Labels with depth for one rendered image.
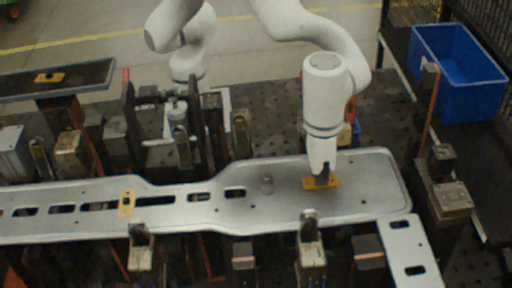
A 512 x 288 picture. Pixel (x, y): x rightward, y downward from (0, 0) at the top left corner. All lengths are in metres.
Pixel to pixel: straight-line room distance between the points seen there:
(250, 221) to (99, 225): 0.35
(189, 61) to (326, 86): 0.69
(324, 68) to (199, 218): 0.45
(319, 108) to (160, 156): 0.54
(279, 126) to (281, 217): 0.71
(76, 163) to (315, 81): 0.67
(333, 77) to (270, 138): 0.84
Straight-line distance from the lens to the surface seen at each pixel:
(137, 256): 0.98
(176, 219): 1.07
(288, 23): 0.88
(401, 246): 1.02
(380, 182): 1.12
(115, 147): 1.22
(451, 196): 1.05
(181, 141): 1.15
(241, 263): 0.99
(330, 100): 0.88
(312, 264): 0.92
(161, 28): 1.34
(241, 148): 1.18
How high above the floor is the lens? 1.83
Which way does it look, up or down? 43 degrees down
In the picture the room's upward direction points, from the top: 5 degrees counter-clockwise
